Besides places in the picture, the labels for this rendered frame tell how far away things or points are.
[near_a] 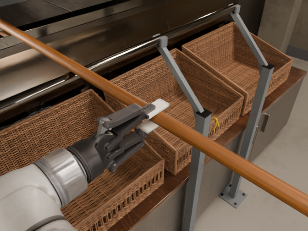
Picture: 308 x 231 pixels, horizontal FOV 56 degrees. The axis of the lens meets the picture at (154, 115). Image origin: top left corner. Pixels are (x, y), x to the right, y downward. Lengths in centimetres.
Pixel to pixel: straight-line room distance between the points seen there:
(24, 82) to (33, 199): 80
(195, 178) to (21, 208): 90
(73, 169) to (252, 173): 30
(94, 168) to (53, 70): 79
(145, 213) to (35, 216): 78
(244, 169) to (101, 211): 64
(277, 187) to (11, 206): 40
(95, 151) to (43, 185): 10
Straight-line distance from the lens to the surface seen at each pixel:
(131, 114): 55
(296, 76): 219
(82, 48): 131
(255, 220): 195
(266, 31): 362
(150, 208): 120
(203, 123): 104
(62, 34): 123
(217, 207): 195
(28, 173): 49
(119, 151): 57
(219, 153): 54
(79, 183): 50
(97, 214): 105
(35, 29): 118
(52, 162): 49
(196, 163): 118
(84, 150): 51
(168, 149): 122
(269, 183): 52
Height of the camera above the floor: 158
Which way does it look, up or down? 38 degrees down
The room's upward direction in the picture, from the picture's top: straight up
